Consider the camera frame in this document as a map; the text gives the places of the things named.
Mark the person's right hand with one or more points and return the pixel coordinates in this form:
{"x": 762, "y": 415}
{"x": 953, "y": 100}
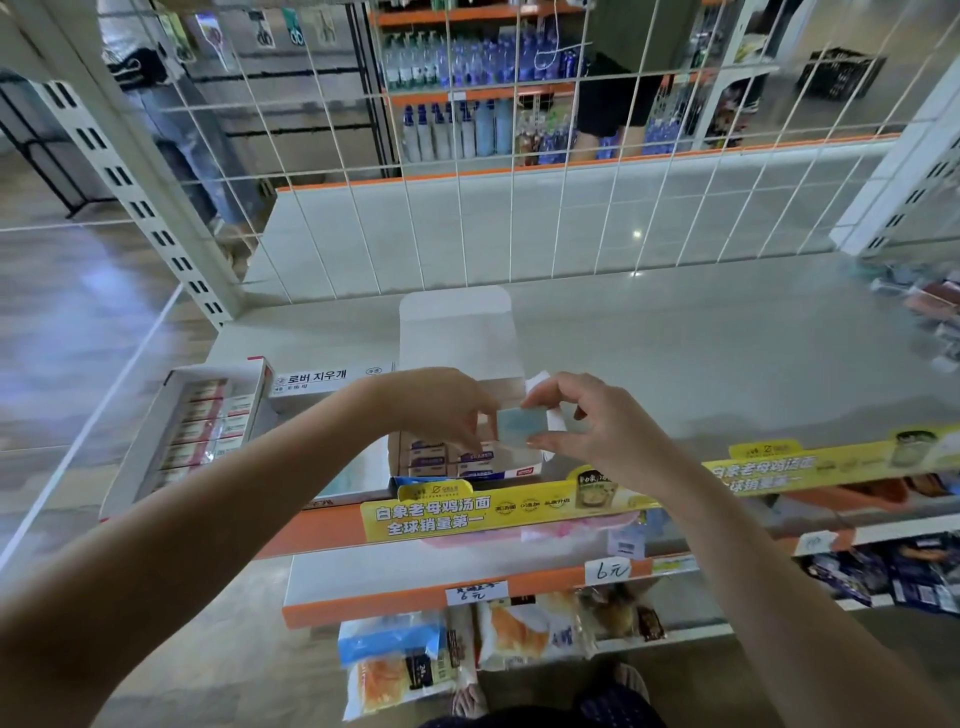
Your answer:
{"x": 608, "y": 432}

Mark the person's left hand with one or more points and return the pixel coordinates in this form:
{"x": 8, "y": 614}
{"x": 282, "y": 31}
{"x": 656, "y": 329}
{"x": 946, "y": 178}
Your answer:
{"x": 443, "y": 408}

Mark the blue white eraser box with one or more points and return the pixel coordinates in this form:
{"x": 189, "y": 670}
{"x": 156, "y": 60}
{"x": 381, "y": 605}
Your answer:
{"x": 450, "y": 330}

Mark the teal small box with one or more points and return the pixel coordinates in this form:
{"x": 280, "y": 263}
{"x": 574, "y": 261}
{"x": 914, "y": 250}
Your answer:
{"x": 519, "y": 426}

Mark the box of pink-blue erasers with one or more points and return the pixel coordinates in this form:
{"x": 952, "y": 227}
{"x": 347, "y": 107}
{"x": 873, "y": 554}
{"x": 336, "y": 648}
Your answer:
{"x": 338, "y": 390}

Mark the red eraser display box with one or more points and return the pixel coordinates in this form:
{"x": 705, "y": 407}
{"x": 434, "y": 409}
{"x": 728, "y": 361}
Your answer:
{"x": 188, "y": 435}

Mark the pile of mixed erasers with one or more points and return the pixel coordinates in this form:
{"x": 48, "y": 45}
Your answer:
{"x": 923, "y": 308}

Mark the person's left forearm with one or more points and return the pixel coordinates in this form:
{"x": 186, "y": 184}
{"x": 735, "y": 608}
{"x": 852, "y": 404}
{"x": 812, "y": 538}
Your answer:
{"x": 165, "y": 555}

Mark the person's right forearm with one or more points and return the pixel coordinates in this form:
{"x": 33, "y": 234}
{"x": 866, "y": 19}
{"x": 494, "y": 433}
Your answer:
{"x": 795, "y": 615}

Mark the snack packets on lower shelf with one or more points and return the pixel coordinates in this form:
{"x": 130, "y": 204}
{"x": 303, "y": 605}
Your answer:
{"x": 480, "y": 513}

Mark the white orange metal shelf unit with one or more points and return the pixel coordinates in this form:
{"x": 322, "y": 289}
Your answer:
{"x": 720, "y": 345}

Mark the person's right foot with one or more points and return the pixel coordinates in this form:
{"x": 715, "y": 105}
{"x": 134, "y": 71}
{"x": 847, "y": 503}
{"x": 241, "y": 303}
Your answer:
{"x": 630, "y": 678}

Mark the yellow price label strip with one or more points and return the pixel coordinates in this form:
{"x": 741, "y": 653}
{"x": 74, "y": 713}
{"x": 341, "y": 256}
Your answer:
{"x": 810, "y": 458}

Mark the blue orange snack packet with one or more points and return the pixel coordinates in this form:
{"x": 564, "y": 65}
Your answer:
{"x": 393, "y": 668}

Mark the row of dark snack packets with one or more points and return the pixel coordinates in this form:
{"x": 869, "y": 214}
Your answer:
{"x": 885, "y": 573}

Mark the row of blue bottles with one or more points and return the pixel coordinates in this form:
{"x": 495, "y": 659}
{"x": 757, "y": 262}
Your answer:
{"x": 480, "y": 98}

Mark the black metal rack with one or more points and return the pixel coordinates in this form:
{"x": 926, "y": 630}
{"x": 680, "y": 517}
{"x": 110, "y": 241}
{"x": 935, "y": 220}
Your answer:
{"x": 45, "y": 135}

